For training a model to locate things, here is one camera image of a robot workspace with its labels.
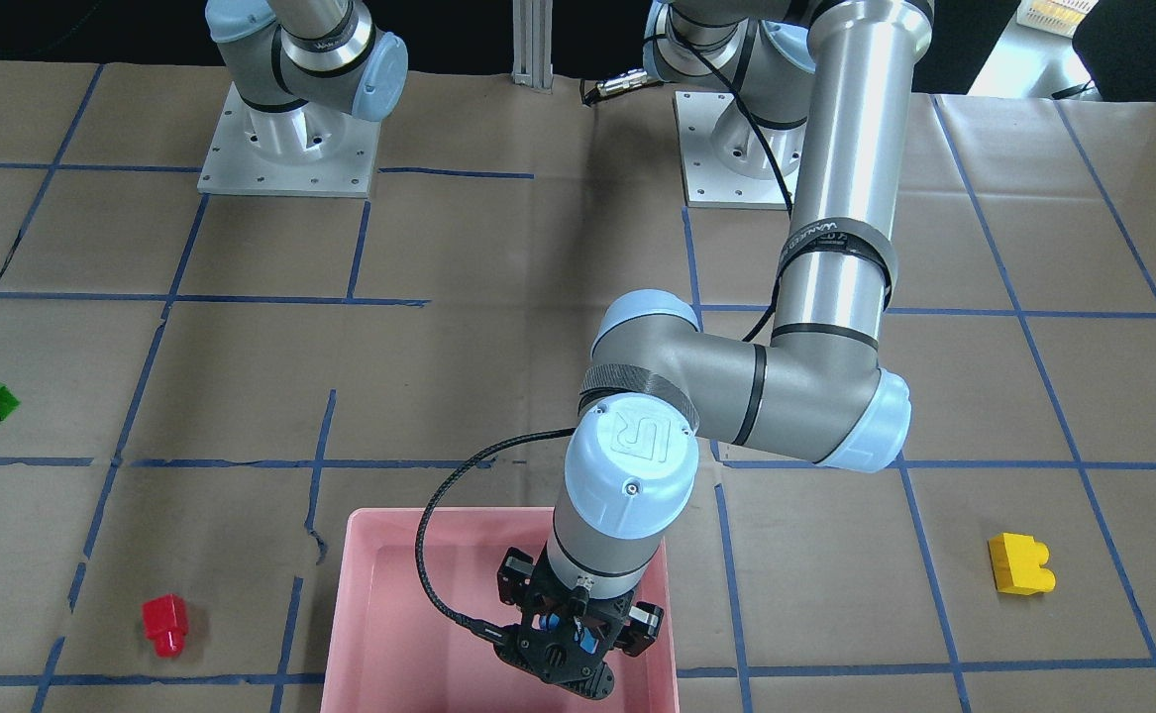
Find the yellow toy block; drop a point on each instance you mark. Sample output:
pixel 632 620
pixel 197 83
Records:
pixel 1020 564

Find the red toy block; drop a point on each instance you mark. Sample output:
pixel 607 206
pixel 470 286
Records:
pixel 165 623

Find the aluminium frame post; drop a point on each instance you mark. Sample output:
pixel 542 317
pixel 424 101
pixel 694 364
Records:
pixel 532 22

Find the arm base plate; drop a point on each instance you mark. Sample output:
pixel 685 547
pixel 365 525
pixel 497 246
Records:
pixel 723 163
pixel 309 151

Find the blue toy block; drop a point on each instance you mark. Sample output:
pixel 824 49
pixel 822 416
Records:
pixel 576 629

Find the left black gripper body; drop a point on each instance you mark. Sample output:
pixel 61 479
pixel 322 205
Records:
pixel 515 583

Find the pink plastic box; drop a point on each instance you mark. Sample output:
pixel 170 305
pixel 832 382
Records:
pixel 391 651

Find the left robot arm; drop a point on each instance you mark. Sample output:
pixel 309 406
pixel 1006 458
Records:
pixel 657 384

